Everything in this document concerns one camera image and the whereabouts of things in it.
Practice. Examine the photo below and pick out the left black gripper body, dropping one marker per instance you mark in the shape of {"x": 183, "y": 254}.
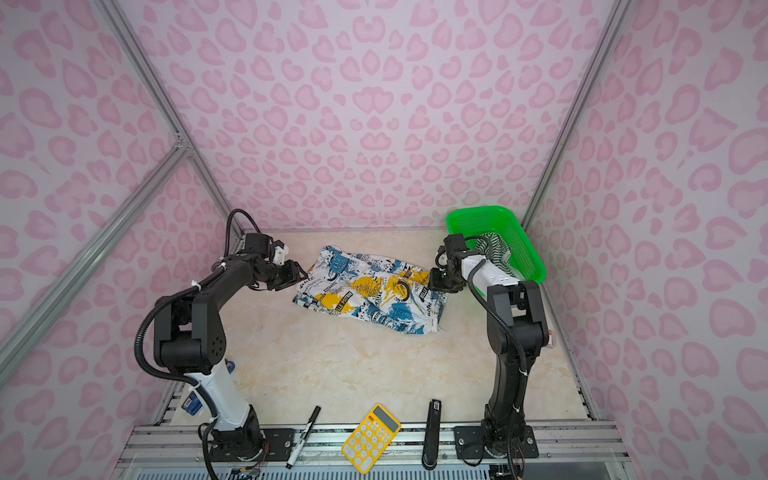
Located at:
{"x": 280, "y": 276}

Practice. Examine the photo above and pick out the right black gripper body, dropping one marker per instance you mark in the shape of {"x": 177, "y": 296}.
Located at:
{"x": 445, "y": 281}

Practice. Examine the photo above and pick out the green white striped garment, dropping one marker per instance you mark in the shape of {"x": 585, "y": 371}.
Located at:
{"x": 496, "y": 250}

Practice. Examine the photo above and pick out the colourful printed white shirt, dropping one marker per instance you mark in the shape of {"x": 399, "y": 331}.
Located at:
{"x": 373, "y": 289}

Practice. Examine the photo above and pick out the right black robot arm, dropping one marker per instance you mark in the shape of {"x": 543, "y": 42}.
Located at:
{"x": 517, "y": 331}

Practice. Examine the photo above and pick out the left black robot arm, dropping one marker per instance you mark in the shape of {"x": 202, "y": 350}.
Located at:
{"x": 182, "y": 339}

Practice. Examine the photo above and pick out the green plastic basket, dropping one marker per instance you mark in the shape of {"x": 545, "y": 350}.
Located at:
{"x": 475, "y": 221}

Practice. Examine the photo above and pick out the black marker pen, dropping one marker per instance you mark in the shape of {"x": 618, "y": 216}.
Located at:
{"x": 305, "y": 433}

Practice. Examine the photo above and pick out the blue stapler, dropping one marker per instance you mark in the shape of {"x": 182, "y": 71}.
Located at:
{"x": 192, "y": 404}

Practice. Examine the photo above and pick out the yellow calculator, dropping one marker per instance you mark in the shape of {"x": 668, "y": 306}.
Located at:
{"x": 370, "y": 439}

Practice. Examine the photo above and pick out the black stapler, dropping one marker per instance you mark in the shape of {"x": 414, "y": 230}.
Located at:
{"x": 431, "y": 443}

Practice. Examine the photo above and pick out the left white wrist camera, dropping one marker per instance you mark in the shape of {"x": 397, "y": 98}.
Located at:
{"x": 278, "y": 252}

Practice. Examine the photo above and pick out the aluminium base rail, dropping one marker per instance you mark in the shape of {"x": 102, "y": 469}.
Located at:
{"x": 560, "y": 449}

